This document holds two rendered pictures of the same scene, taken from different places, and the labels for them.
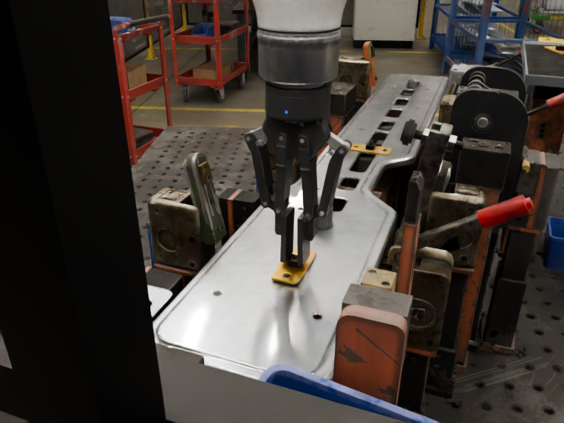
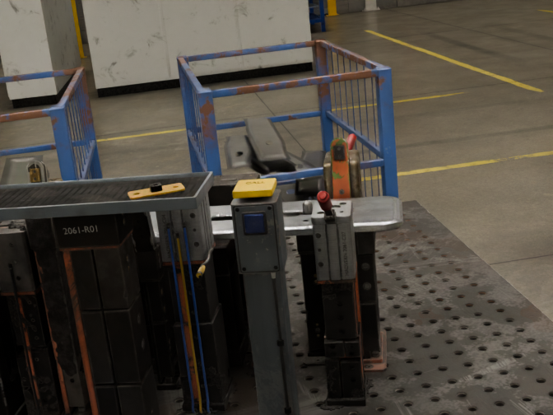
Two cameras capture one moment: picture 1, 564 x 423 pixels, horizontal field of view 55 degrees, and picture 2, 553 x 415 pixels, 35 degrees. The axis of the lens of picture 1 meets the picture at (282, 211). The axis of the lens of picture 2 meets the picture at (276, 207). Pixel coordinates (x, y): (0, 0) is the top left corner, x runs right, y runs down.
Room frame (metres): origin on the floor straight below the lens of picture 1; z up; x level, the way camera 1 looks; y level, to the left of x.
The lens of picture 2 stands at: (1.14, -1.90, 1.52)
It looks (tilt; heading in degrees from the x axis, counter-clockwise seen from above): 18 degrees down; 78
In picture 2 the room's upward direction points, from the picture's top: 6 degrees counter-clockwise
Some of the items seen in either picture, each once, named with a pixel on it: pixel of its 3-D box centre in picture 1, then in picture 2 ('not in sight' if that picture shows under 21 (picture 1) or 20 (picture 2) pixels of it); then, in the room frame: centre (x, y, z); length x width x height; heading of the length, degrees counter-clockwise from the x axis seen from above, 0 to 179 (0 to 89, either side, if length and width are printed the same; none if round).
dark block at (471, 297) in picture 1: (464, 263); not in sight; (0.76, -0.30, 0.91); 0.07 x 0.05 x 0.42; 69
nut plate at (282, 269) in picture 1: (295, 261); not in sight; (0.61, -0.02, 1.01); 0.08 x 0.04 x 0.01; 159
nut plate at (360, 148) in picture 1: (370, 147); not in sight; (1.04, -0.18, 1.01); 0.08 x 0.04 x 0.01; 69
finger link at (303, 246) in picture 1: (304, 237); not in sight; (0.60, -0.03, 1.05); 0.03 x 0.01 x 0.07; 159
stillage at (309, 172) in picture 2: not in sight; (280, 159); (2.05, 2.05, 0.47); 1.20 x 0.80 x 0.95; 86
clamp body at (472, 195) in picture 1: (444, 295); not in sight; (0.70, -0.26, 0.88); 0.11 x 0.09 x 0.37; 69
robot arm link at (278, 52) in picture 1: (298, 55); not in sight; (0.61, -0.02, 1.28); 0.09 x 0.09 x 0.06
